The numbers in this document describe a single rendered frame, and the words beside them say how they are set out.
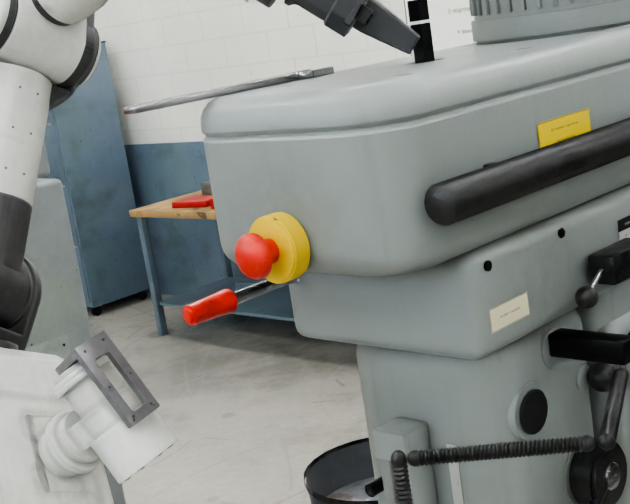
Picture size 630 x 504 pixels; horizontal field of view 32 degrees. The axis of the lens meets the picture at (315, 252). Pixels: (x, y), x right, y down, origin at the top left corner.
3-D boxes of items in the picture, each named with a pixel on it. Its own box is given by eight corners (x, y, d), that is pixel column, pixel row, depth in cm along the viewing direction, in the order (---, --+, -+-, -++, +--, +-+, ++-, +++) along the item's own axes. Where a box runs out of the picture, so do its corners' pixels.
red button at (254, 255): (264, 284, 92) (257, 237, 91) (233, 281, 95) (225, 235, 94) (292, 273, 94) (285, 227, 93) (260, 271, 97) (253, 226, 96)
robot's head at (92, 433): (92, 504, 102) (152, 459, 98) (26, 416, 102) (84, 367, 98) (130, 474, 108) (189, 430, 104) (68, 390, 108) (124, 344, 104)
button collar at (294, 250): (300, 286, 93) (289, 217, 92) (252, 282, 98) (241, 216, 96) (316, 280, 95) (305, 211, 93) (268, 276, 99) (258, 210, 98)
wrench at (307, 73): (143, 113, 95) (141, 103, 95) (116, 115, 98) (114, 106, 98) (334, 73, 112) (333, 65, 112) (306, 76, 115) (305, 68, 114)
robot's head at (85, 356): (88, 461, 102) (121, 434, 97) (33, 386, 103) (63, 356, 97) (136, 425, 107) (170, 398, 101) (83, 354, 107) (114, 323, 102)
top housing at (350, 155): (407, 287, 88) (379, 86, 84) (197, 270, 106) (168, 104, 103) (681, 168, 120) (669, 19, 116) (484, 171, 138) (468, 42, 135)
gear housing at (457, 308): (484, 367, 97) (470, 256, 95) (290, 340, 114) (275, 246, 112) (665, 267, 119) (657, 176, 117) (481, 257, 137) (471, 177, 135)
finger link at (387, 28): (406, 59, 106) (350, 25, 106) (424, 30, 105) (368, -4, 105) (406, 61, 104) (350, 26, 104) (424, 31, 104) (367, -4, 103)
